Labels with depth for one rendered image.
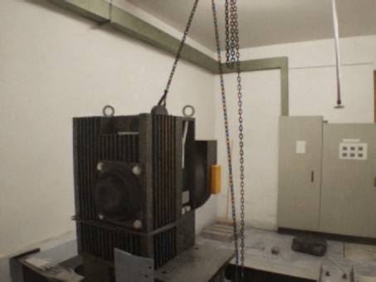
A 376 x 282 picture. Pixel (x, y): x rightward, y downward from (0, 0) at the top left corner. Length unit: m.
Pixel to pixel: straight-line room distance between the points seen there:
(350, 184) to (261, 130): 1.51
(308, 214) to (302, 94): 1.72
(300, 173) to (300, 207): 0.49
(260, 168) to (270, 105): 0.99
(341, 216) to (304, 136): 1.21
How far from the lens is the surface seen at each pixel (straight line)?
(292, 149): 4.01
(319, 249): 3.75
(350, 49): 4.37
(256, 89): 4.41
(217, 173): 1.52
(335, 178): 4.01
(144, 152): 1.14
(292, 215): 4.17
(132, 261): 1.12
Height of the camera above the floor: 1.53
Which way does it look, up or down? 2 degrees down
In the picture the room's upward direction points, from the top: straight up
